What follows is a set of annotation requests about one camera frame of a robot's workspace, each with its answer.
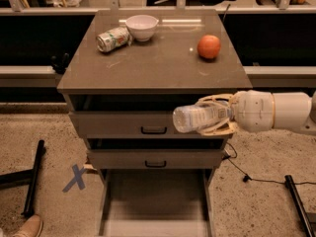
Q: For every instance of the black stand leg left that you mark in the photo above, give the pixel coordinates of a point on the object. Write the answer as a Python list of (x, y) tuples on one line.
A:
[(26, 178)]

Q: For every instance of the grey drawer cabinet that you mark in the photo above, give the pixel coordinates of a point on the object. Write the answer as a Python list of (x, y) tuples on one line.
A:
[(167, 64)]

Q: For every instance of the black stand leg right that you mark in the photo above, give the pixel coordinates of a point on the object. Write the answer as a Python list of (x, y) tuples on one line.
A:
[(307, 219)]

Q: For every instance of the middle grey drawer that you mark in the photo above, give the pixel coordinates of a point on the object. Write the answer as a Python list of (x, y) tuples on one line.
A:
[(194, 153)]

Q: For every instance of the black stand leg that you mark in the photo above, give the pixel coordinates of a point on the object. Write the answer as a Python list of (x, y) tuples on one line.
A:
[(26, 178), (307, 219)]

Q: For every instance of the clear plastic water bottle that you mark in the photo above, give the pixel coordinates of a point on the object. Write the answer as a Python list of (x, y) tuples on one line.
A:
[(201, 116)]

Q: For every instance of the bottom grey drawer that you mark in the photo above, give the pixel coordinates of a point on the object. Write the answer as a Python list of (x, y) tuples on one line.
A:
[(155, 203)]

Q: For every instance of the green white soda can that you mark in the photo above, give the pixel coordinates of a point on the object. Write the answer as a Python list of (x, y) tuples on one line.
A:
[(112, 39)]

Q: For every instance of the blue tape cross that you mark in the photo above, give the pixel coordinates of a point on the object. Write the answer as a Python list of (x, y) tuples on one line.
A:
[(76, 180)]

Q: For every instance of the orange fruit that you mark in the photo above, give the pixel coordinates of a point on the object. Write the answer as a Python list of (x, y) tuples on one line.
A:
[(208, 46)]

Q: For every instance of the tan shoe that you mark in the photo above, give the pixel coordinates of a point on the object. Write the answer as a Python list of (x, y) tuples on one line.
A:
[(31, 228)]

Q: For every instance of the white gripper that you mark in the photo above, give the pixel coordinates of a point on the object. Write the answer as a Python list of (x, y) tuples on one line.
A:
[(254, 111)]

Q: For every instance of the white ceramic bowl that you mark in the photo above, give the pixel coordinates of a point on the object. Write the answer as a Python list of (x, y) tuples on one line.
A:
[(142, 27)]

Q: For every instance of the black clamp knob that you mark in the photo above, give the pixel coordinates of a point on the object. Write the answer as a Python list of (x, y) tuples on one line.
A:
[(60, 64)]

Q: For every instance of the top grey drawer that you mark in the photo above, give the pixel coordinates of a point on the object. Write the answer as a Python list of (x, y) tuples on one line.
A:
[(128, 116)]

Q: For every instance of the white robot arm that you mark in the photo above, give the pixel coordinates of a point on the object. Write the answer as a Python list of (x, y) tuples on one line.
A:
[(293, 111)]

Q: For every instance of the grey drawer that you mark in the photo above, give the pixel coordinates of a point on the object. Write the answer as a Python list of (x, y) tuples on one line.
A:
[(128, 116), (194, 153), (155, 203)]

